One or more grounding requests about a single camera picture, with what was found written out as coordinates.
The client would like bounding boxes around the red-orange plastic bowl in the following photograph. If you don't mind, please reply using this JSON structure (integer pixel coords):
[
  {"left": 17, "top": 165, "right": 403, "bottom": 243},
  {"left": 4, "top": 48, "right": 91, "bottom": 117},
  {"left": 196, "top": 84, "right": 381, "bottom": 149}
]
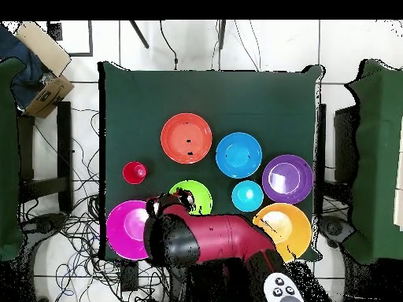
[{"left": 160, "top": 112, "right": 213, "bottom": 165}]

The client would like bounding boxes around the green plastic bowl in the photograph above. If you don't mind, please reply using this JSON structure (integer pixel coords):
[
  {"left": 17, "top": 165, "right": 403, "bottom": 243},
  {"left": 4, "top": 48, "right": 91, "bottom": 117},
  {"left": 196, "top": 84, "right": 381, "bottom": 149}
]
[{"left": 168, "top": 179, "right": 214, "bottom": 216}]

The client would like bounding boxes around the large blue plastic bowl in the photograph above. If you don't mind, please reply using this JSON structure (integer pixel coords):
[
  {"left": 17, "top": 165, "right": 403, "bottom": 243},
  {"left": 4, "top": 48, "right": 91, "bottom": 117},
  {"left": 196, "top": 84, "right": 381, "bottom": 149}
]
[{"left": 215, "top": 131, "right": 263, "bottom": 179}]

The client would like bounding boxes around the small blue plastic bowl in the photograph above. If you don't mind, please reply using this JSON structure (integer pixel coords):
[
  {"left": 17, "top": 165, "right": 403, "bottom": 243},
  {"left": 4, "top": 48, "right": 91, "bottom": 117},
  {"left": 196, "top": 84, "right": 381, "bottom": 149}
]
[{"left": 231, "top": 179, "right": 264, "bottom": 213}]

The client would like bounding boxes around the red plastic cup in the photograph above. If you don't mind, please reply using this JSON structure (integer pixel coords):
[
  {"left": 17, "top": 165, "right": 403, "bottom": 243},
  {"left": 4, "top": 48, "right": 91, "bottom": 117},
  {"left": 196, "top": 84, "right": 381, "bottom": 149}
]
[{"left": 122, "top": 160, "right": 148, "bottom": 186}]

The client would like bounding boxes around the purple plastic bowl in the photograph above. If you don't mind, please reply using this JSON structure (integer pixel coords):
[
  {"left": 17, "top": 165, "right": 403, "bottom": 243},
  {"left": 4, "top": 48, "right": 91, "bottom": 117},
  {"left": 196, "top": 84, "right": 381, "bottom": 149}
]
[{"left": 261, "top": 153, "right": 315, "bottom": 205}]

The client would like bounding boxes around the pink plastic bowl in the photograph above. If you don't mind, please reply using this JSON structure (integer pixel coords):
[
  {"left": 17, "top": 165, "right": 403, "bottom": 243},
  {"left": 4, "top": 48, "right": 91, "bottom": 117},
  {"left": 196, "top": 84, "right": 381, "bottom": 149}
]
[{"left": 105, "top": 200, "right": 152, "bottom": 261}]

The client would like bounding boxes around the dark green tablecloth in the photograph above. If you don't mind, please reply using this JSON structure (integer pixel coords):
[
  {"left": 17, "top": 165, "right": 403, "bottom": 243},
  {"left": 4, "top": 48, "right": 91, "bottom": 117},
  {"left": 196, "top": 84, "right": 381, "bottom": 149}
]
[{"left": 98, "top": 61, "right": 325, "bottom": 262}]

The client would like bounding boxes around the orange plastic bowl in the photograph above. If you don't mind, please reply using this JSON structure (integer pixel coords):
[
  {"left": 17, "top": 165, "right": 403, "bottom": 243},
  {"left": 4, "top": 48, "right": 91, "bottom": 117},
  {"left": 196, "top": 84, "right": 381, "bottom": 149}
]
[{"left": 252, "top": 202, "right": 313, "bottom": 263}]

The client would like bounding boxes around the black power box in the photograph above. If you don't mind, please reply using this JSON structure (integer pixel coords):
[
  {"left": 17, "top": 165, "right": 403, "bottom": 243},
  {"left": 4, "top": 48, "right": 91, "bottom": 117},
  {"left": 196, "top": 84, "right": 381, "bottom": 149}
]
[{"left": 120, "top": 260, "right": 140, "bottom": 293}]

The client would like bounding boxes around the black stand leg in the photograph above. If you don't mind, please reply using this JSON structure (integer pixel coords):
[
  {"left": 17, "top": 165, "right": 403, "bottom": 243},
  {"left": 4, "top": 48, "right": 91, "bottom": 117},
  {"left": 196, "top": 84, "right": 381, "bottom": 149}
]
[
  {"left": 216, "top": 20, "right": 227, "bottom": 50},
  {"left": 128, "top": 20, "right": 150, "bottom": 50}
]

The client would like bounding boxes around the brown cardboard box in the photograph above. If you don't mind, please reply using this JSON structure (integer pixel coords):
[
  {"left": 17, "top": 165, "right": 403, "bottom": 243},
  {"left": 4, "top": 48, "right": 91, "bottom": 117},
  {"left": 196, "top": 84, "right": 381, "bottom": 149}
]
[{"left": 24, "top": 74, "right": 76, "bottom": 120}]

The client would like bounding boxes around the green-covered side table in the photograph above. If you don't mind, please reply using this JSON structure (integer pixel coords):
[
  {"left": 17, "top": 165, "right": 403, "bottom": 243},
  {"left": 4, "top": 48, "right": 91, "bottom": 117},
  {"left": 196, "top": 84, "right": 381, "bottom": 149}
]
[
  {"left": 0, "top": 57, "right": 27, "bottom": 262},
  {"left": 344, "top": 58, "right": 403, "bottom": 264}
]

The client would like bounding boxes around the beige cardboard sheet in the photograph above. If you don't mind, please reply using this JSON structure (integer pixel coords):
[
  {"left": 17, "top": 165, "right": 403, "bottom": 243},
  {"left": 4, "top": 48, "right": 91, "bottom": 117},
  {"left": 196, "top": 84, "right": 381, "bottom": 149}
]
[{"left": 15, "top": 20, "right": 72, "bottom": 77}]

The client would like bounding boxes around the blue cloth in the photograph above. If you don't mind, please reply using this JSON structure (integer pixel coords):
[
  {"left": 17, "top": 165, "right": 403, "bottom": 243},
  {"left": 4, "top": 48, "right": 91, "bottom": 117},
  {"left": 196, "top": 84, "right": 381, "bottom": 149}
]
[{"left": 0, "top": 24, "right": 48, "bottom": 109}]

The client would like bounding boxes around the black cable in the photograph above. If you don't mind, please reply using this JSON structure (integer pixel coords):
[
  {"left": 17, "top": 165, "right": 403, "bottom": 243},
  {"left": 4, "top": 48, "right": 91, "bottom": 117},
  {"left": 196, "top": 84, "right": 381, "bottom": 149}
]
[{"left": 159, "top": 20, "right": 179, "bottom": 71}]

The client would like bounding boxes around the tangle of cables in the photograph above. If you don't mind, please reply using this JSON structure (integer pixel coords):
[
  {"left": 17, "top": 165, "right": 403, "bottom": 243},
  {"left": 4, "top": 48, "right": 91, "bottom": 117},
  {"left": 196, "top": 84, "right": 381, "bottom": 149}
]
[{"left": 20, "top": 106, "right": 171, "bottom": 302}]

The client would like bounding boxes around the black chair frame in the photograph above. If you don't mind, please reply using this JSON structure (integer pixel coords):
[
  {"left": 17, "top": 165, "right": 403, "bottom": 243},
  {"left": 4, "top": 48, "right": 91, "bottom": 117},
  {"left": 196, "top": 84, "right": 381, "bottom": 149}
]
[
  {"left": 316, "top": 103, "right": 360, "bottom": 183},
  {"left": 17, "top": 101, "right": 74, "bottom": 213}
]

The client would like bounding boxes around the grey metal frame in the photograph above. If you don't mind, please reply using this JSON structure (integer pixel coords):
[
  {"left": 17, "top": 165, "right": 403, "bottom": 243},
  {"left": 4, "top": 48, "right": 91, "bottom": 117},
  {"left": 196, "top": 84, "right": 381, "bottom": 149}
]
[{"left": 46, "top": 20, "right": 94, "bottom": 58}]

